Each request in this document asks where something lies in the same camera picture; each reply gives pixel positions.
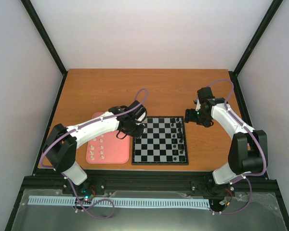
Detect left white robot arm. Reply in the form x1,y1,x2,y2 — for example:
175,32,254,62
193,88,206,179
41,100,147,194

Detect black white chessboard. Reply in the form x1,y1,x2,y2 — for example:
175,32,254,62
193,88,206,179
131,116,189,166

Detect light blue cable duct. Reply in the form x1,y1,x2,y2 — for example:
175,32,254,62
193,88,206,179
27,195,210,210

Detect pink plastic tray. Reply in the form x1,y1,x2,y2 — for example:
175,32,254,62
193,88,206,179
85,112,131,165

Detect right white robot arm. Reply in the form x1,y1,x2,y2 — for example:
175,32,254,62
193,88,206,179
184,87,268,185

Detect black aluminium frame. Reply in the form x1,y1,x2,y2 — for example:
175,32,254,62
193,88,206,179
5,0,289,231

